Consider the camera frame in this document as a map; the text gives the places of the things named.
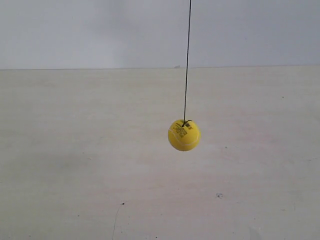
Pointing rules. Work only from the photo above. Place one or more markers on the yellow ball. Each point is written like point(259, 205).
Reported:
point(184, 135)

